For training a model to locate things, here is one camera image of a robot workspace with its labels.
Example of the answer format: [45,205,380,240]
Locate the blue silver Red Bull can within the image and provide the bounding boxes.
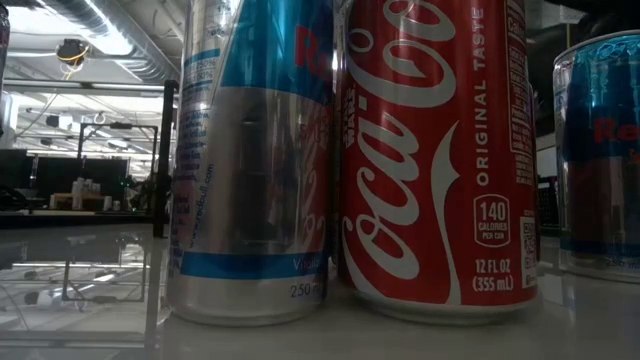
[552,29,640,284]
[167,0,335,327]

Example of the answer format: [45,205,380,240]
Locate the red Coca-Cola can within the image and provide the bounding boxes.
[335,0,542,326]

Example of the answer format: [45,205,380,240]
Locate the black crate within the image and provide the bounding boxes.
[537,174,562,229]

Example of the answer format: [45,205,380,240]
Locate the white container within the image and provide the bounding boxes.
[71,177,85,210]

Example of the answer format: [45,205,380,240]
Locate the wooden workbench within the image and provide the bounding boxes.
[48,192,129,211]

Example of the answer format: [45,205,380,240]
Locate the black ceiling-mounted device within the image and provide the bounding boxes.
[54,38,91,67]

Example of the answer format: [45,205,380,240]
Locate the wooden shelf black metal frame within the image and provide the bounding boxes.
[152,78,180,239]

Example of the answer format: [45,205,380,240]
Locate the silver ventilation duct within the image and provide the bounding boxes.
[42,0,184,84]

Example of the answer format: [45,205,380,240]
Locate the black metal table frame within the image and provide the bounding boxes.
[0,211,157,231]

